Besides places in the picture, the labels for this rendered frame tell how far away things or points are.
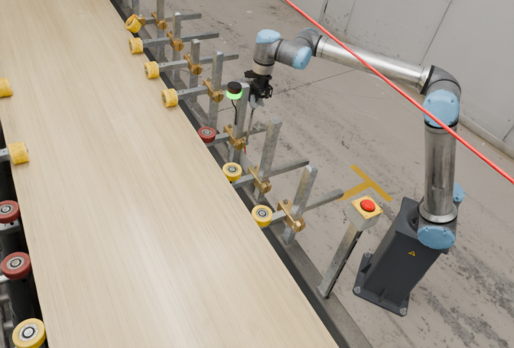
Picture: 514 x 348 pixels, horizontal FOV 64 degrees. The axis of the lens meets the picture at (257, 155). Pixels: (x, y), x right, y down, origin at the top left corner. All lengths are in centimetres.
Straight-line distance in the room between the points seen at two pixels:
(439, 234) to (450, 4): 264
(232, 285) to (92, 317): 42
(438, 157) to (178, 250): 101
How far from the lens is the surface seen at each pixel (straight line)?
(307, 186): 148
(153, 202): 158
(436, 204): 183
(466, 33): 409
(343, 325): 165
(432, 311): 273
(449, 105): 155
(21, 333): 139
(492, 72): 404
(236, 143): 189
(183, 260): 143
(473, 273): 304
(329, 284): 159
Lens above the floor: 212
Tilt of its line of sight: 43 degrees down
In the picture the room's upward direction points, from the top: 11 degrees clockwise
